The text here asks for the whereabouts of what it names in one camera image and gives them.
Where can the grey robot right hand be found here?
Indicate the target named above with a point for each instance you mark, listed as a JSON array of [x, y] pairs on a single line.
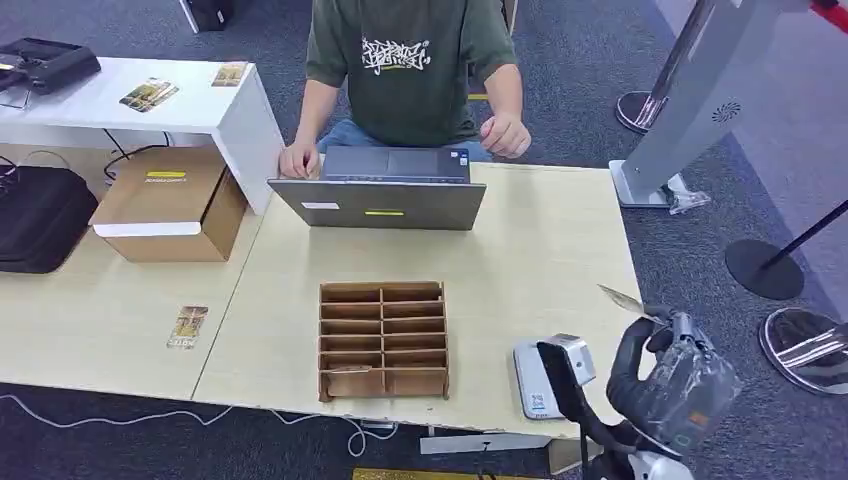
[[676, 391]]

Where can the person's right hand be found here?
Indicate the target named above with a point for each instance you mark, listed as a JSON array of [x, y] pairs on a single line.
[[299, 160]]

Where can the person's left hand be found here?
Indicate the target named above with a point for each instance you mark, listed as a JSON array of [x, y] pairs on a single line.
[[505, 136]]

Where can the card with brown print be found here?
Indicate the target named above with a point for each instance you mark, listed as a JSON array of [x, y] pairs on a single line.
[[623, 301], [350, 370]]

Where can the grey laptop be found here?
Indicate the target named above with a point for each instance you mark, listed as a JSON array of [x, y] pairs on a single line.
[[387, 199]]

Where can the white side desk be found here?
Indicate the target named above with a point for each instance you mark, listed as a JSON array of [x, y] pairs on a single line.
[[199, 109]]

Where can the person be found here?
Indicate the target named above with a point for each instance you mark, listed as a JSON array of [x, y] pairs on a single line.
[[411, 66]]

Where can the chrome stanchion with pole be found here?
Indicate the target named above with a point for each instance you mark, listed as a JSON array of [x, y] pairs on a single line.
[[637, 109]]

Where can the chrome stanchion base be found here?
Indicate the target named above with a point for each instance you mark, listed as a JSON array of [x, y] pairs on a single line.
[[805, 348]]

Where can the brown cardboard box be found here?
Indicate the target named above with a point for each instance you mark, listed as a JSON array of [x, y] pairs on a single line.
[[166, 199]]

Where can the white card reader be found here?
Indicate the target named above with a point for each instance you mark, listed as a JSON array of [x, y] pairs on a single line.
[[533, 384]]

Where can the black stanchion with pole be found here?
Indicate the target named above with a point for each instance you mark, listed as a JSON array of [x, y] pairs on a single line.
[[765, 268]]

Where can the black box with white edge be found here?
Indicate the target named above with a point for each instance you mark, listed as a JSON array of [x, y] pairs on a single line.
[[210, 12]]

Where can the silver kiosk stand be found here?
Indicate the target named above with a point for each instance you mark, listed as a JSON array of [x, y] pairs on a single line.
[[696, 106]]

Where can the wooden card slot box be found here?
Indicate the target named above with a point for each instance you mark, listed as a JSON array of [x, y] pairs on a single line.
[[383, 341]]

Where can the brown printed card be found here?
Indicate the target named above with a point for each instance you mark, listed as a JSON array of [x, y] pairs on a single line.
[[187, 327]]

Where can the yellow strip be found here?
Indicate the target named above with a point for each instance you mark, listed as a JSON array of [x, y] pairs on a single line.
[[424, 475]]

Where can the black fabric bag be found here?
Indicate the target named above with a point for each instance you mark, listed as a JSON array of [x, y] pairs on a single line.
[[40, 218]]

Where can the black device case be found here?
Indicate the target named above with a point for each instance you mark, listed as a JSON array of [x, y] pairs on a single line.
[[50, 63]]

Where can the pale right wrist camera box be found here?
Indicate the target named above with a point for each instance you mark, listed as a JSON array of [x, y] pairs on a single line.
[[576, 358]]

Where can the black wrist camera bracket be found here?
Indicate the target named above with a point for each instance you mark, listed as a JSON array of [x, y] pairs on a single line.
[[563, 391]]

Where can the white bracket under desk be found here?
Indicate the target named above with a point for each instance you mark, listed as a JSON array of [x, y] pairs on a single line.
[[477, 443]]

